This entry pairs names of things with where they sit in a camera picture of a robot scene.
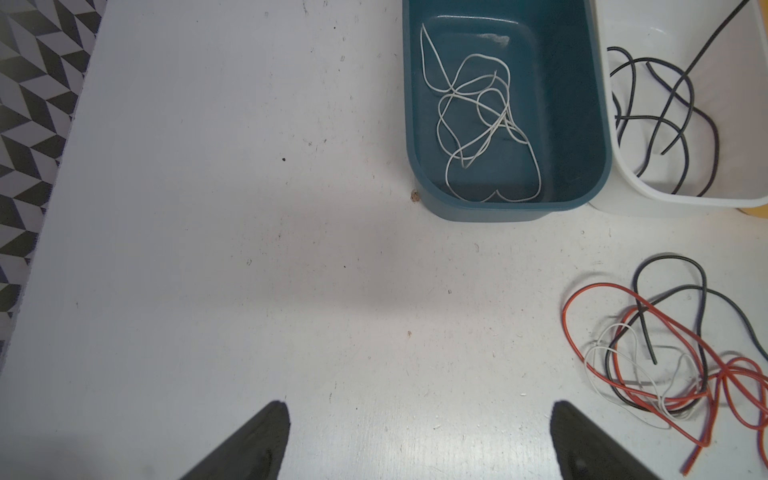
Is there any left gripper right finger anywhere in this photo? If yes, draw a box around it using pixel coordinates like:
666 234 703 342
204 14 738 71
549 401 658 480

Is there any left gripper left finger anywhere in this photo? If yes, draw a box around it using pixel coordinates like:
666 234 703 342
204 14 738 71
182 400 290 480

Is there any yellow plastic bin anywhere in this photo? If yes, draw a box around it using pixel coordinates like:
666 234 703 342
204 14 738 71
740 205 768 219

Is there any dark teal plastic bin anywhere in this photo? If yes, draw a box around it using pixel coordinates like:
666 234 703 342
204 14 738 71
403 1 612 222

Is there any white plastic bin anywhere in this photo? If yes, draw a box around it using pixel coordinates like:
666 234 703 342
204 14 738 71
593 1 767 217

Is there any tangled pile black cable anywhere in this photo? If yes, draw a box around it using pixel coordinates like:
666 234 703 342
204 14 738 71
604 253 768 415

